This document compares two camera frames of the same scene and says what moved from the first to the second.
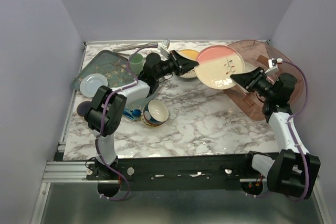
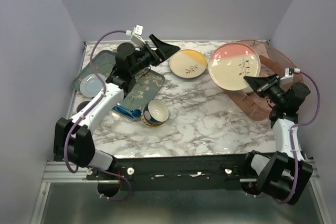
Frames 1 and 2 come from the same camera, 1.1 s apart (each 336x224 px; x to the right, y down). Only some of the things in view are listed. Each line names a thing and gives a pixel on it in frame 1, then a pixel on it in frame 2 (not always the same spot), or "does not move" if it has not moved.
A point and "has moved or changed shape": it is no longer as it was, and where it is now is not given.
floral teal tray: x=115 y=67 does not move
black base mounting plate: x=231 y=169 does not move
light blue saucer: x=90 y=83 does not move
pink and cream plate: x=216 y=63 has moved or changed shape
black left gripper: x=182 y=65 -> x=166 y=50
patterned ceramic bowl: x=156 y=113 does not move
